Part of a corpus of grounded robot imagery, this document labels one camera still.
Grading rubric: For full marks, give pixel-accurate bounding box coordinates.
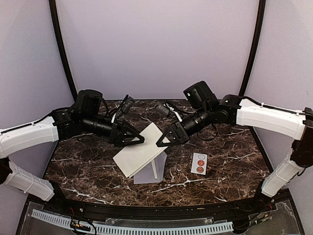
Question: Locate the black frame post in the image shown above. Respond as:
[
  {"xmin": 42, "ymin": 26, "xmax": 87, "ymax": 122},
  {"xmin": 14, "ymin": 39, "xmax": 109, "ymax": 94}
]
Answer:
[
  {"xmin": 239, "ymin": 0, "xmax": 266, "ymax": 96},
  {"xmin": 48, "ymin": 0, "xmax": 78, "ymax": 101}
]

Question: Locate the grey envelope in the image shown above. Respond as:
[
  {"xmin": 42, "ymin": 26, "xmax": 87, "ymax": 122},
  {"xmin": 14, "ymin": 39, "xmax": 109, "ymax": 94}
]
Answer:
[{"xmin": 134, "ymin": 152, "xmax": 167, "ymax": 185}]

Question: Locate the white sheet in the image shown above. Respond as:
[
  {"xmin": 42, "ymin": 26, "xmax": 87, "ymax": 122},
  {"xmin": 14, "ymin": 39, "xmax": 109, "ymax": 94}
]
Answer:
[{"xmin": 151, "ymin": 159, "xmax": 158, "ymax": 179}]

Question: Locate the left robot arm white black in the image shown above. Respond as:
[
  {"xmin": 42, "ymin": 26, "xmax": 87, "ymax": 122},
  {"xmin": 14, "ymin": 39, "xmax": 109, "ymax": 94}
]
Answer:
[{"xmin": 0, "ymin": 90, "xmax": 145, "ymax": 213}]

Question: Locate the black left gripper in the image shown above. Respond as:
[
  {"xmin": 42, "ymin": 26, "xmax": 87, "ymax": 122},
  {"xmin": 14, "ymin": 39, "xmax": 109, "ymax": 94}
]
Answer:
[{"xmin": 82, "ymin": 113, "xmax": 145, "ymax": 147}]

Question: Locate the white slotted cable duct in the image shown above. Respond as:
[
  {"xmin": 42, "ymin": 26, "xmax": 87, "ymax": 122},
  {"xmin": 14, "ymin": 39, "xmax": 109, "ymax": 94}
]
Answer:
[{"xmin": 31, "ymin": 209, "xmax": 233, "ymax": 235}]

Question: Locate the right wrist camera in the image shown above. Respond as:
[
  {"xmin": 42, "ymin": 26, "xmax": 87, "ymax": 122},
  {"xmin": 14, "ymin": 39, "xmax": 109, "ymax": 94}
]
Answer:
[{"xmin": 156, "ymin": 102, "xmax": 182, "ymax": 122}]

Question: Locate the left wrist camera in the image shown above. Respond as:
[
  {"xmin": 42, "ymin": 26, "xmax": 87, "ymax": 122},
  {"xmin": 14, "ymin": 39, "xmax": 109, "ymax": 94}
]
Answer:
[{"xmin": 111, "ymin": 95, "xmax": 135, "ymax": 123}]

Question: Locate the wax seal sticker sheet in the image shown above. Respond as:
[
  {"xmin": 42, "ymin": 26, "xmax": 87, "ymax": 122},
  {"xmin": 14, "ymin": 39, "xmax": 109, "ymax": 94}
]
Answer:
[{"xmin": 191, "ymin": 153, "xmax": 207, "ymax": 175}]

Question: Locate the black left frame post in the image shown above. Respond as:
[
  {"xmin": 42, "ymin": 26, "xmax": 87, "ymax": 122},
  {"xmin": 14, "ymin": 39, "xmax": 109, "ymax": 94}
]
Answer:
[{"xmin": 48, "ymin": 0, "xmax": 78, "ymax": 101}]

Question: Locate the beige lined letter paper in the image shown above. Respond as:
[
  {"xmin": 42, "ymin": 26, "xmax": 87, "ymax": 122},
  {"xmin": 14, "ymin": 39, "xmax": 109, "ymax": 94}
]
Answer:
[{"xmin": 113, "ymin": 122, "xmax": 167, "ymax": 178}]

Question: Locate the black right frame post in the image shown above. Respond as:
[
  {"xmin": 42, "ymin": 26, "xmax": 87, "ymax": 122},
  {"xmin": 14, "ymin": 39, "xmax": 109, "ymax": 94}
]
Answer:
[{"xmin": 239, "ymin": 0, "xmax": 266, "ymax": 96}]

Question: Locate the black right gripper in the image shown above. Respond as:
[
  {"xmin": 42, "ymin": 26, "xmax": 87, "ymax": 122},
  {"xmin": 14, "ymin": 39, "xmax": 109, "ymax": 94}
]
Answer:
[{"xmin": 156, "ymin": 104, "xmax": 212, "ymax": 147}]

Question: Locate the black front rail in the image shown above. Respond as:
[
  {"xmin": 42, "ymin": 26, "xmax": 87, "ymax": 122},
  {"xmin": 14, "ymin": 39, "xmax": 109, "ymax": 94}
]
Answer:
[{"xmin": 45, "ymin": 198, "xmax": 270, "ymax": 221}]

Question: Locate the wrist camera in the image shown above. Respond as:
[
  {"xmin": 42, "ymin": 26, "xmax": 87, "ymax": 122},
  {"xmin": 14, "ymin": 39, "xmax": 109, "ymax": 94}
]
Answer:
[
  {"xmin": 111, "ymin": 95, "xmax": 135, "ymax": 123},
  {"xmin": 156, "ymin": 102, "xmax": 182, "ymax": 122}
]

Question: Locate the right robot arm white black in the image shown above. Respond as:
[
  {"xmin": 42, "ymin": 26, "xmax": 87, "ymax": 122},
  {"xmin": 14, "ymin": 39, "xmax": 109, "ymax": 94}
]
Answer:
[{"xmin": 156, "ymin": 81, "xmax": 313, "ymax": 212}]

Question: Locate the brown round seal sticker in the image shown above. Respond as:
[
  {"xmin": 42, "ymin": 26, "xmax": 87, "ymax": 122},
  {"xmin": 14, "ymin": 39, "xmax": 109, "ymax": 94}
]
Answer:
[{"xmin": 197, "ymin": 166, "xmax": 204, "ymax": 173}]

